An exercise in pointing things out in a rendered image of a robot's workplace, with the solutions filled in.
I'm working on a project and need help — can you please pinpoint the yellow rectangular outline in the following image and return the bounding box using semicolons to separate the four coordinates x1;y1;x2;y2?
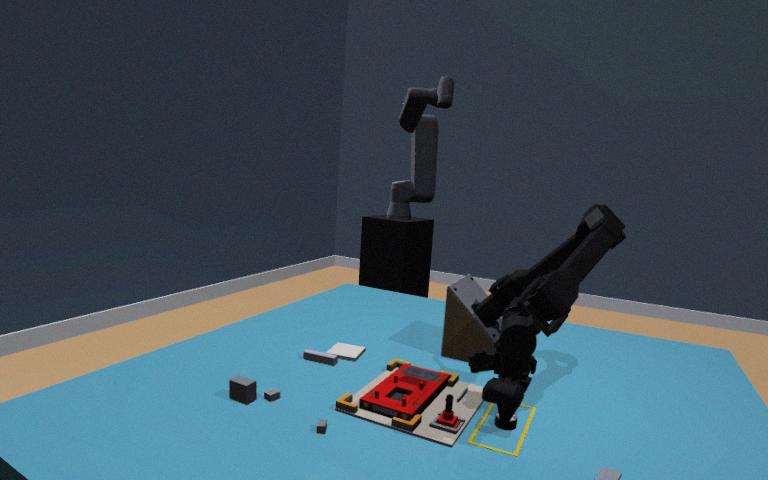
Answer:
467;403;536;457

